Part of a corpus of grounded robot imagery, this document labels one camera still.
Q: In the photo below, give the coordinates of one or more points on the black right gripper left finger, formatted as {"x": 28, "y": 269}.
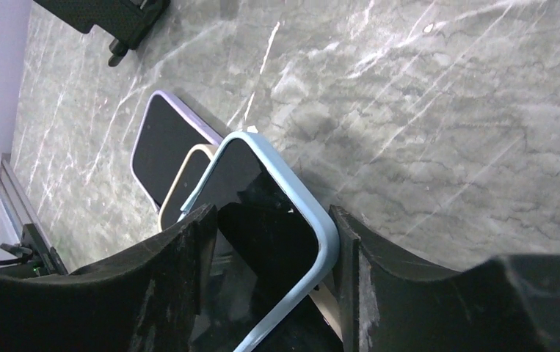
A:
{"x": 144, "y": 298}

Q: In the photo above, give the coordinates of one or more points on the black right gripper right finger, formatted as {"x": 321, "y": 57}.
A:
{"x": 393, "y": 300}

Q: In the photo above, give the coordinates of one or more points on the blue case phone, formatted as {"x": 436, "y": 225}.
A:
{"x": 274, "y": 245}

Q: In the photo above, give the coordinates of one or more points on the beige pink case phone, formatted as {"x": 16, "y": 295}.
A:
{"x": 195, "y": 163}

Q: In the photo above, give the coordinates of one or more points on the lilac case phone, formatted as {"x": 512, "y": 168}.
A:
{"x": 169, "y": 129}

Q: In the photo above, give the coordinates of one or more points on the black folding phone stand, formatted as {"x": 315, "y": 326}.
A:
{"x": 129, "y": 22}

